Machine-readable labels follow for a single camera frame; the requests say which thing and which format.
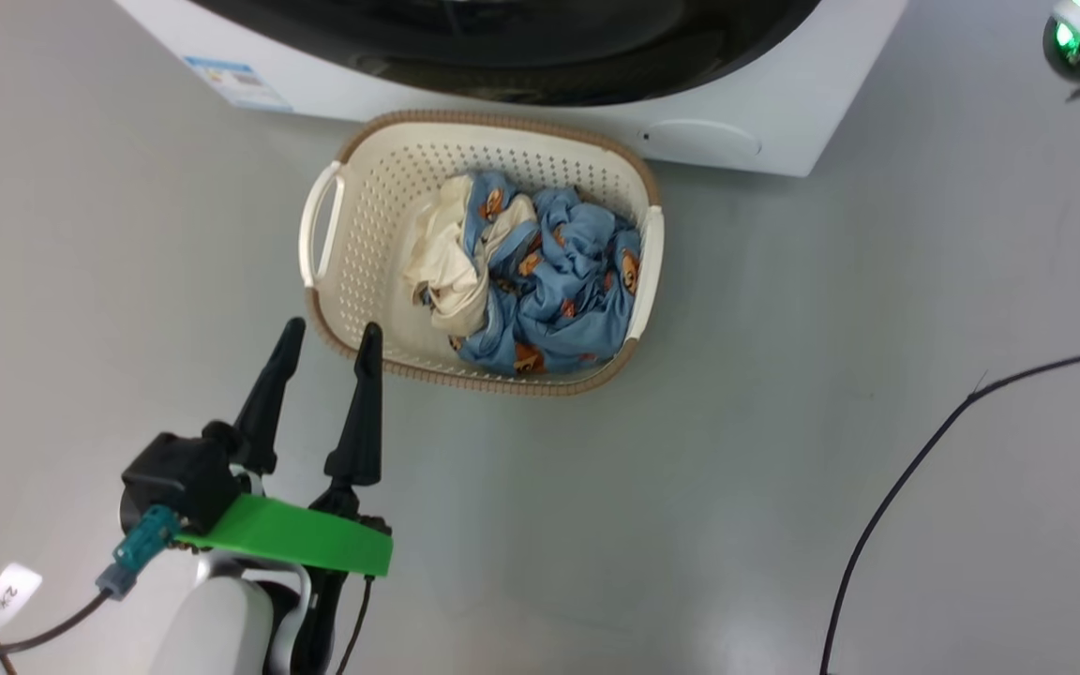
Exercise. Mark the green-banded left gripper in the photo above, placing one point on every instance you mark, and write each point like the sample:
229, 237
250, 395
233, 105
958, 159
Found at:
296, 534

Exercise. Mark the cream white garment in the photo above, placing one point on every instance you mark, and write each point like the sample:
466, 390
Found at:
451, 262

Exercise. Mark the blue bear-print garment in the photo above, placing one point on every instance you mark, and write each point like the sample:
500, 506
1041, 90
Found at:
568, 281

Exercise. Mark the round black glass washer door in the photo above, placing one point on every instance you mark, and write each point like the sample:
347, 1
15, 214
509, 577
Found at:
502, 56

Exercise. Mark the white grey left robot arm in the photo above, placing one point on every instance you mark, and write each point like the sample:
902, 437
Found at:
212, 619

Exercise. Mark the cream perforated laundry basket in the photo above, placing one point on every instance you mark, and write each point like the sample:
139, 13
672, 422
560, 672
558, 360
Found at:
381, 234

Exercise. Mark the white front-load washing machine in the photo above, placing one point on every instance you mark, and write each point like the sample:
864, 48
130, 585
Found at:
784, 84

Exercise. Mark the blue energy label sticker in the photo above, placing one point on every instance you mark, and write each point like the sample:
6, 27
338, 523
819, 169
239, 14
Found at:
240, 84

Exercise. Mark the round white filter cover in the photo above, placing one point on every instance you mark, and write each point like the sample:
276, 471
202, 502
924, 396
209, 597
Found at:
699, 141

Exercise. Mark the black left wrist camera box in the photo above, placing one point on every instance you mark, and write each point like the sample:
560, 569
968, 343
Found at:
179, 473

